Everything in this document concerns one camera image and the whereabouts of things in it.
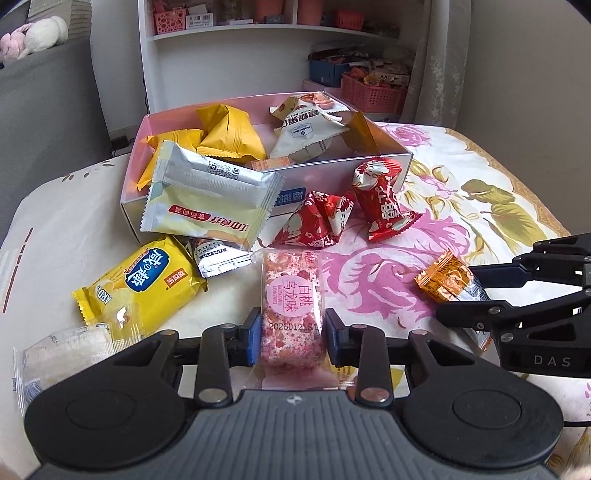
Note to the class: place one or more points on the pink speckled snack packet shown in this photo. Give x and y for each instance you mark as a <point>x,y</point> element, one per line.
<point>291,300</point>

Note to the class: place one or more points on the puffy yellow snack packet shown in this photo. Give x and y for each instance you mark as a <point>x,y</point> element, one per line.
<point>231,134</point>

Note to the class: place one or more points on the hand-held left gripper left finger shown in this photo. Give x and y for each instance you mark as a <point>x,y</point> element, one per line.
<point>251,337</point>

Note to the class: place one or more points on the small white box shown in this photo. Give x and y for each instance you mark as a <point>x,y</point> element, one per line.
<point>200,20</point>

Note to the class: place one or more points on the yellow blue biscuit packet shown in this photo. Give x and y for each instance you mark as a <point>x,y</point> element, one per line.
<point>138,281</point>

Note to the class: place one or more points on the black power adapter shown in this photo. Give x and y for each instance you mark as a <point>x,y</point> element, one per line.
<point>121,143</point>

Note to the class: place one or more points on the large pink basket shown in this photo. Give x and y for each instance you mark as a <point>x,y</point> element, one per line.
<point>371,97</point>

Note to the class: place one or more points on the tall red snack packet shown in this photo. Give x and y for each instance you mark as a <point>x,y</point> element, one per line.
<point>383,198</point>

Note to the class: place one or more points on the small pink basket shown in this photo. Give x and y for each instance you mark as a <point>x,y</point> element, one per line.
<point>169,23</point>

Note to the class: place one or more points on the salmon pink cup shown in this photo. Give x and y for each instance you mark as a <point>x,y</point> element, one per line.
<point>310,13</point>

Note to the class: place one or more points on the silver chocolate packet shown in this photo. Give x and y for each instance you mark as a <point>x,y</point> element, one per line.
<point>219,256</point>

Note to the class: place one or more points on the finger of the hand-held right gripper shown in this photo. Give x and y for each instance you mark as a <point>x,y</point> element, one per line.
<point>545,267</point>
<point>508,316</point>

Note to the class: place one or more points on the white pecan packet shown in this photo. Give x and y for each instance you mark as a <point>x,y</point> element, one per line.
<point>304,138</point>
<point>318,99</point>

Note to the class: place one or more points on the pale orange wafer packet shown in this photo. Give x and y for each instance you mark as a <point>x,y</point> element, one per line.
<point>270,164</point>

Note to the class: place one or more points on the pink white plush toy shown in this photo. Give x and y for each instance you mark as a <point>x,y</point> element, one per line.
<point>32,39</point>

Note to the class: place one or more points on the silver yellow cake packet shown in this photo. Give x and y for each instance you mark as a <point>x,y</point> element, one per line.
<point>207,198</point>

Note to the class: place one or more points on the pink cardboard box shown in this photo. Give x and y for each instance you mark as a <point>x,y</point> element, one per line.
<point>323,180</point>

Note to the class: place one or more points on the gold foil snack packet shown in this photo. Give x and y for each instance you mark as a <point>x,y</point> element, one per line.
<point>362,134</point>

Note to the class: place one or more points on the orange white snack packet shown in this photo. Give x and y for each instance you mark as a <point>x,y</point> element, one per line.
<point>448,281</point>

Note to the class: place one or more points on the lace curtain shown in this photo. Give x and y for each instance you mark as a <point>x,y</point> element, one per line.
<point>436,60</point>

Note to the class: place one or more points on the small red basket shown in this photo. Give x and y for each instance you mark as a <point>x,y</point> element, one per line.
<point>350,19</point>

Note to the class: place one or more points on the clear rice cake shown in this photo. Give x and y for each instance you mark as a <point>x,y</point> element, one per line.
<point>64,360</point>

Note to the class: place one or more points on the blue box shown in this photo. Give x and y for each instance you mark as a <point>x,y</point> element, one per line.
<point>325,74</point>

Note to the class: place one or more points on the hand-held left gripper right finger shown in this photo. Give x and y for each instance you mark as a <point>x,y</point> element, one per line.
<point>334,341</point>

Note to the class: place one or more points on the white bookshelf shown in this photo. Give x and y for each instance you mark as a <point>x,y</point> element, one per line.
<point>258,60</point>

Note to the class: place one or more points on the grey sofa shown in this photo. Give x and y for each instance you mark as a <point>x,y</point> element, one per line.
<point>55,120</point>

